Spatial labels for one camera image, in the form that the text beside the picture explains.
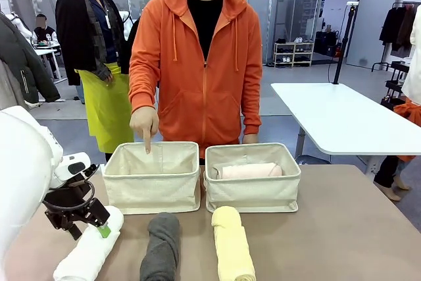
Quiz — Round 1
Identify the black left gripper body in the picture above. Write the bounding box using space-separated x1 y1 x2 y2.
42 180 111 230

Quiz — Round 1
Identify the white towel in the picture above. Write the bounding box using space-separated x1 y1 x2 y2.
53 205 125 281

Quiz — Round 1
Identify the grey towel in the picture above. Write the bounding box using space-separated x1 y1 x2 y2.
139 212 181 281

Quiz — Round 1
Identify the yellow towel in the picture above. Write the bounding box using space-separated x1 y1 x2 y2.
210 205 257 281

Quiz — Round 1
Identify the pink towel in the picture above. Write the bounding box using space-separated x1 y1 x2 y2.
212 161 283 180

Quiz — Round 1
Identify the person's right hand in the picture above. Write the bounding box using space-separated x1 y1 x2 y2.
129 106 161 155

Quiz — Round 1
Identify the beige fabric basket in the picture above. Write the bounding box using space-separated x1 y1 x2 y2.
203 143 302 213
102 141 201 215

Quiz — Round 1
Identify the person in yellow-green skirt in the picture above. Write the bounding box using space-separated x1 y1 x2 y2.
55 0 135 163

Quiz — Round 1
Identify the person in dark puffer jacket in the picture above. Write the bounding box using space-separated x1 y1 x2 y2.
0 13 62 111

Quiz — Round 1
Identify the white background desk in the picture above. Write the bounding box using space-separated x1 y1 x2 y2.
34 42 63 84

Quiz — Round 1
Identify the person in orange hoodie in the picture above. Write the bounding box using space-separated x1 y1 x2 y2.
128 0 263 163

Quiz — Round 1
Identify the seated person in varsity jacket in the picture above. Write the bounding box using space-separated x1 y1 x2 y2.
32 13 57 45

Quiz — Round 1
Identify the white table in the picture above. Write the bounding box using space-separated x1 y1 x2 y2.
270 82 421 175

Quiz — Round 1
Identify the wooden shoe rack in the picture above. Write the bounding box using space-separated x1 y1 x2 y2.
273 41 315 68

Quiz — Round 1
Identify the black equipment case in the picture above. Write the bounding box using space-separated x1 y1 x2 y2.
314 30 339 57

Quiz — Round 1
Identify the black stand pole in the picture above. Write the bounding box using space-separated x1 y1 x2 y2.
332 1 360 85

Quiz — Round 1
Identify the black utility cart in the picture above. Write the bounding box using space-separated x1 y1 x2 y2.
381 61 410 111

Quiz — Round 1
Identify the orange cloth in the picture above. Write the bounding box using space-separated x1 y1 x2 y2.
393 98 421 163

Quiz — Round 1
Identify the clothes rack with dark coats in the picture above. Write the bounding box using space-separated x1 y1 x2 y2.
371 1 418 72

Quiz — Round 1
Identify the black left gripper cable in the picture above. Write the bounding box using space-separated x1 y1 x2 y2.
45 180 97 212

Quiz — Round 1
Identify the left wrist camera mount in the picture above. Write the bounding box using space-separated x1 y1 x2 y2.
80 163 100 178

